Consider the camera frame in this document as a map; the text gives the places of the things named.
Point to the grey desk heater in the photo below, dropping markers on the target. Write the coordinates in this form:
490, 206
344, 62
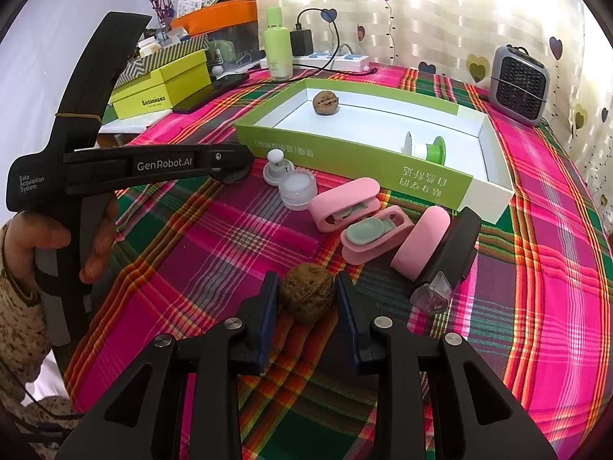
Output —
519, 86

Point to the plaid tablecloth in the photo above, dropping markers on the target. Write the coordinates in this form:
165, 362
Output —
191, 230

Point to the white power strip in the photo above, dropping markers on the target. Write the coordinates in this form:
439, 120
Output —
345, 63

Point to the green and white spool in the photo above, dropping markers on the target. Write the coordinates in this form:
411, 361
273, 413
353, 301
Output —
433, 149

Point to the person's left forearm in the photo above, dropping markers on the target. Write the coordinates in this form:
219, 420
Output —
17, 330

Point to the pink clip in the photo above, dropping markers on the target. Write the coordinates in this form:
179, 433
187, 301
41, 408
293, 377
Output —
335, 196

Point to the pink case with green insert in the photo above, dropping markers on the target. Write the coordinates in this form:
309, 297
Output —
357, 249

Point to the large brown walnut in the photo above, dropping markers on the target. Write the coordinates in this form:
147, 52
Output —
306, 293

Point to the heart print curtain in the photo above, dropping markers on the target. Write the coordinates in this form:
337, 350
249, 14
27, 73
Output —
431, 19

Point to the black charger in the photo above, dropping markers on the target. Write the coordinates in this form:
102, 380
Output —
302, 42

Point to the white knob lid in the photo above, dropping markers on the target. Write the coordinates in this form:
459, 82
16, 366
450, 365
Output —
276, 172

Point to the person's left hand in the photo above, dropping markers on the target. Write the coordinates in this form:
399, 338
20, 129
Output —
28, 232

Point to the light green bottle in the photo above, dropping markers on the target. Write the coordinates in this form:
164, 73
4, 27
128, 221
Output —
277, 52

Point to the black smartphone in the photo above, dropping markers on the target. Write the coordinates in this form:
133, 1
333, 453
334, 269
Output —
210, 92

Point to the zigzag striped box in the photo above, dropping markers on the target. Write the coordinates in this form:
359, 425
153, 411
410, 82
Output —
143, 64

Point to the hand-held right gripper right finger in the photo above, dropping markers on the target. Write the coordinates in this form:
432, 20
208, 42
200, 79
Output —
347, 323

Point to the small white ball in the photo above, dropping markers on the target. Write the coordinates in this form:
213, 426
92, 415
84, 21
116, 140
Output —
218, 70

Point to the green and white cardboard box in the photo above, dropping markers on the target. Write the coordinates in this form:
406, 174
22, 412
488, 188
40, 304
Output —
345, 163

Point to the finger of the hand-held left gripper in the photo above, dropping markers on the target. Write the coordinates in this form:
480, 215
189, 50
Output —
232, 158

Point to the black flashlight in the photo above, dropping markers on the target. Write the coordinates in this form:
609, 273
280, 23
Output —
459, 244

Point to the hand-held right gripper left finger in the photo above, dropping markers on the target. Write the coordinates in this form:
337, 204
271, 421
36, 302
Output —
268, 318

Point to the orange box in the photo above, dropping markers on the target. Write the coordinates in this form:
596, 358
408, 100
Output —
215, 17

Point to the small brown walnut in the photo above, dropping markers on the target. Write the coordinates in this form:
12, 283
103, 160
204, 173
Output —
326, 102

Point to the yellow-green box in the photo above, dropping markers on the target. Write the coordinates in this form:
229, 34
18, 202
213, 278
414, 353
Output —
158, 96

